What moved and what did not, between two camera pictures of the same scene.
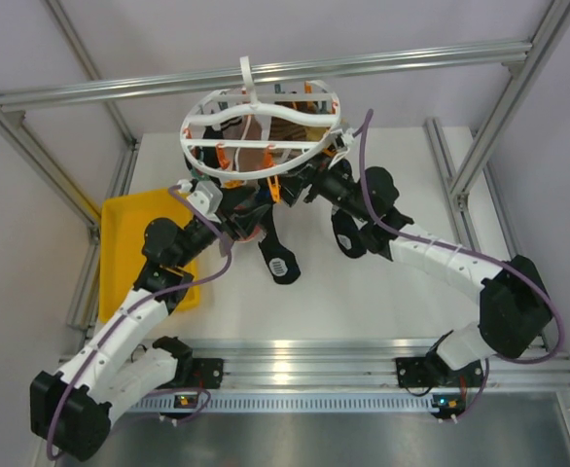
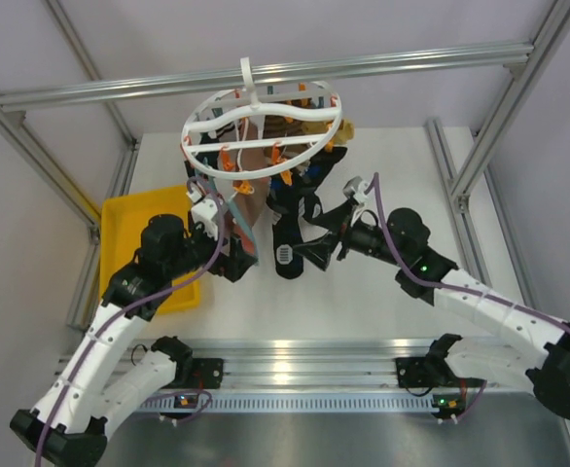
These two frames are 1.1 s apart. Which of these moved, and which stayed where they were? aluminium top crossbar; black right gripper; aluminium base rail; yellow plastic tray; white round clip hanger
Moved: black right gripper
Stayed: white round clip hanger; aluminium base rail; aluminium top crossbar; yellow plastic tray
